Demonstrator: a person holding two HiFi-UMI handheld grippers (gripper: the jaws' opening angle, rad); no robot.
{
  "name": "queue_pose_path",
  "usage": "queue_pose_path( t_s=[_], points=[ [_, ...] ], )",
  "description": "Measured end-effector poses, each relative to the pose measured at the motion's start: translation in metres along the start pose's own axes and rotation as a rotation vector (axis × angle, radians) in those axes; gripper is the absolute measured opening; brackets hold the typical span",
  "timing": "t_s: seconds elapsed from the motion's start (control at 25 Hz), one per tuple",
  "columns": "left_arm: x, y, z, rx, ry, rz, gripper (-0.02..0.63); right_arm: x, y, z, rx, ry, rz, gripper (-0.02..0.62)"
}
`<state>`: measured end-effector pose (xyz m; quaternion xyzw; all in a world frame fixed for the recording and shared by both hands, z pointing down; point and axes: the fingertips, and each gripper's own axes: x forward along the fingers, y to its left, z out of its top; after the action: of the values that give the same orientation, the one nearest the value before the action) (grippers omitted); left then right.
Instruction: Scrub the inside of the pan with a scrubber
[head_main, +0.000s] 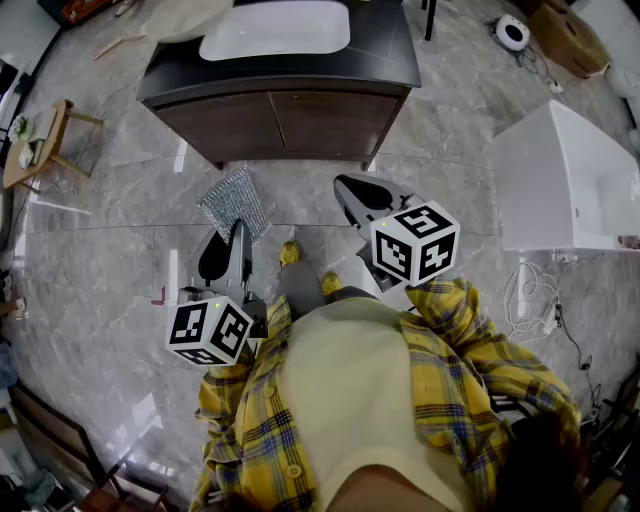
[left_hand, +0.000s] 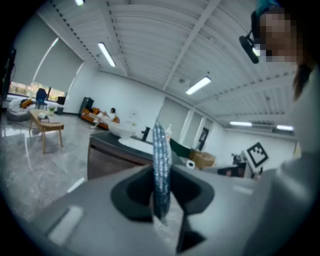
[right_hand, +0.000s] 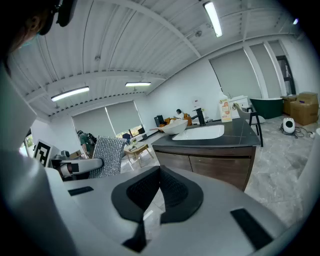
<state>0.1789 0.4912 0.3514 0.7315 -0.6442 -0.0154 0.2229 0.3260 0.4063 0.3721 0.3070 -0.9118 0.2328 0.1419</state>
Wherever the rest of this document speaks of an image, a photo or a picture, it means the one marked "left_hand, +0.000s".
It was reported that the black speaker box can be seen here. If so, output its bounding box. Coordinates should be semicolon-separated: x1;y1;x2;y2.
79;96;95;117

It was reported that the striped beanbag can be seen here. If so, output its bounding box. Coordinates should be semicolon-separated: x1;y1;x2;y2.
6;98;37;123

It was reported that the steel wool scrubber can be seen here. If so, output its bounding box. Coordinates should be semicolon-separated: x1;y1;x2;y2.
151;121;173;225

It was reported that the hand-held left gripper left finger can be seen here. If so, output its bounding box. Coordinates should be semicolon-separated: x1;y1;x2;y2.
32;164;158;256

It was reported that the cream white bowl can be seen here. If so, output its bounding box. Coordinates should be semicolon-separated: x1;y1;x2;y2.
107;121;138;140

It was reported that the person's head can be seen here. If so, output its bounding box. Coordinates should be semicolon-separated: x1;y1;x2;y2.
259;7;305;63

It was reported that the stack of books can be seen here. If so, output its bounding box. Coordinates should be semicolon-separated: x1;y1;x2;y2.
37;112;61;124

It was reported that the black head-worn camera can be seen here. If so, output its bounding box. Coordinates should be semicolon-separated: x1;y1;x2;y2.
238;0;281;65

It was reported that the black sink cabinet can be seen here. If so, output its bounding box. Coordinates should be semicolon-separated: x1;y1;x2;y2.
87;131;181;181

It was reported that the blue chair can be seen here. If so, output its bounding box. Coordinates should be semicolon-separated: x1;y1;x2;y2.
35;87;48;110

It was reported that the person's torso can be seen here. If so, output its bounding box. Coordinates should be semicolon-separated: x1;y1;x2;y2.
243;64;320;256

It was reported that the black floor stand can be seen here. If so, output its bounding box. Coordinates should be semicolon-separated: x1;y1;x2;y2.
1;48;17;111

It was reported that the black door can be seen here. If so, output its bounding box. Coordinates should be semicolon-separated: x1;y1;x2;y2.
199;127;210;151

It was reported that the orange sofa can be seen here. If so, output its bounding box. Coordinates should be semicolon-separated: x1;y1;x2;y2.
81;107;121;130

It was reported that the cream dish soap bottle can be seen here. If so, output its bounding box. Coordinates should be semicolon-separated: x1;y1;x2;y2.
164;123;174;145

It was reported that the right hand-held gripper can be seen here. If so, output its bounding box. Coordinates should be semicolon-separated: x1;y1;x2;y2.
216;141;270;180

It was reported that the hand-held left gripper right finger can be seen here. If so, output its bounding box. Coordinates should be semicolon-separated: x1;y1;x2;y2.
170;164;263;256

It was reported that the cardboard box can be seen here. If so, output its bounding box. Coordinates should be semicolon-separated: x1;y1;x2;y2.
188;149;216;169

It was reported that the grey roller blind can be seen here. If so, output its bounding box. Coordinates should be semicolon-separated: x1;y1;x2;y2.
33;37;85;95
12;14;60;86
157;96;192;141

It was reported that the wooden coffee table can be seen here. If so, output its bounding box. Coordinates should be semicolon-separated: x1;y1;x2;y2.
29;109;65;154

